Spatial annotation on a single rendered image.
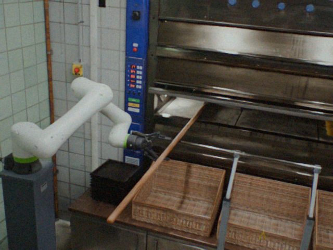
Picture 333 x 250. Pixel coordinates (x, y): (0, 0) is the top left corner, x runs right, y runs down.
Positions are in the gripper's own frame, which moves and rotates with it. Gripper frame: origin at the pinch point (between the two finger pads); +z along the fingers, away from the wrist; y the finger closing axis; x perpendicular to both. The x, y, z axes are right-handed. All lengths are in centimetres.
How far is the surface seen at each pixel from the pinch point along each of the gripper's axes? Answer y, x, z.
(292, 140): 3, -56, 71
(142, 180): -1.0, 43.8, 1.0
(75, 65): -30, -48, -92
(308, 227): 29, 4, 87
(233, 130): 3, -56, 30
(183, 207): 60, -33, 4
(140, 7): -77, -53, -43
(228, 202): 24.7, 4.1, 40.6
